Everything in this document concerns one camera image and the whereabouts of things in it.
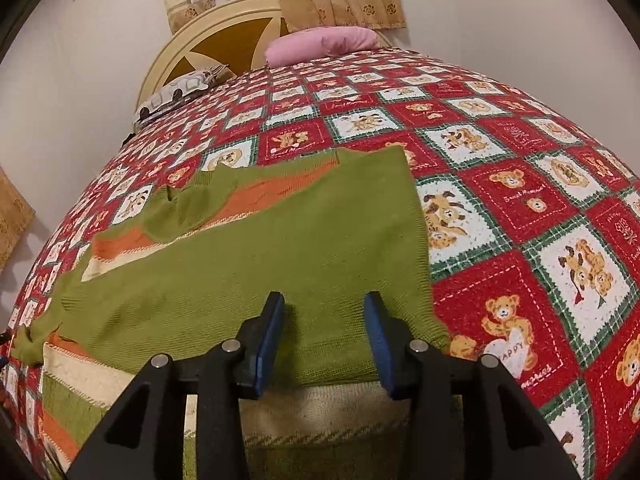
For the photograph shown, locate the green orange cream striped sweater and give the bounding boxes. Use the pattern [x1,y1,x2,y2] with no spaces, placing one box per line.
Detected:
[12,145,449,479]

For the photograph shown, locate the red teddy bear patchwork bedspread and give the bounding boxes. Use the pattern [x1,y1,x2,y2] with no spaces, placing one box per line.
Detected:
[1,48,639,479]

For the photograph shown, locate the beige side window curtain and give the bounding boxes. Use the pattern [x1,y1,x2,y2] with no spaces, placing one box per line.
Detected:
[0,169,35,270]

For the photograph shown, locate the white car print pillow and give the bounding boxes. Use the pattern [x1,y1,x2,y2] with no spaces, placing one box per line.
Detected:
[134,65,235,127]

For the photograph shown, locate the cream and brown headboard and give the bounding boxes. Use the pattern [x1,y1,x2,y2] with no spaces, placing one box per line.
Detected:
[135,0,396,111]

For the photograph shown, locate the pink pillow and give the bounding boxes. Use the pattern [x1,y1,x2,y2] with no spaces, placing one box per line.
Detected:
[265,26,378,68]

